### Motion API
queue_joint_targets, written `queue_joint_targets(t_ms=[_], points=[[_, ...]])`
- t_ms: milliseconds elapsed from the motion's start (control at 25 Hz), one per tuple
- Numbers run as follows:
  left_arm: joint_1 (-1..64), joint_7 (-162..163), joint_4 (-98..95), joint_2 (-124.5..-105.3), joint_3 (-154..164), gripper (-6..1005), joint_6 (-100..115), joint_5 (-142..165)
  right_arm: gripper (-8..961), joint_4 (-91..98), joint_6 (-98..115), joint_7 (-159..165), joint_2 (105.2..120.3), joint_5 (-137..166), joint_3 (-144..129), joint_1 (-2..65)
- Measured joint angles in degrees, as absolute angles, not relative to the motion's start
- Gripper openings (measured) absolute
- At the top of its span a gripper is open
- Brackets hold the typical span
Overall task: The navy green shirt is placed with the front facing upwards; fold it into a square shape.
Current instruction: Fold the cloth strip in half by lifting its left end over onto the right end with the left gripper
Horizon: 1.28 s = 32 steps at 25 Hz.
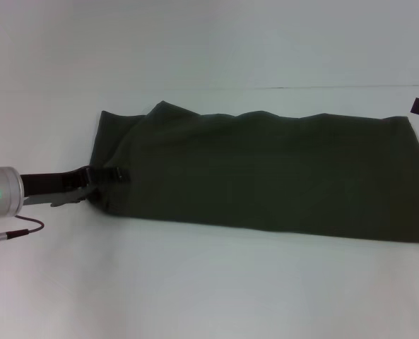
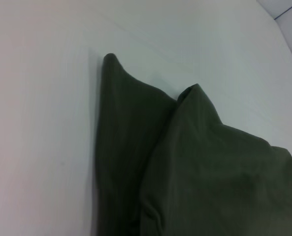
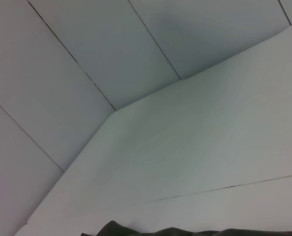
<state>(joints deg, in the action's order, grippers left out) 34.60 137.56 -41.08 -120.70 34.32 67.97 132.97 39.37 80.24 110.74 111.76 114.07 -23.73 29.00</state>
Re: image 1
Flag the dark green FREE t-shirt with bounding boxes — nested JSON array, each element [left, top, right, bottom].
[[88, 100, 419, 244]]

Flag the left arm cable with plug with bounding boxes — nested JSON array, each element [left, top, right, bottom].
[[0, 215, 46, 249]]

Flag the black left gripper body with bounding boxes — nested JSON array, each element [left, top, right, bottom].
[[19, 165, 92, 199]]

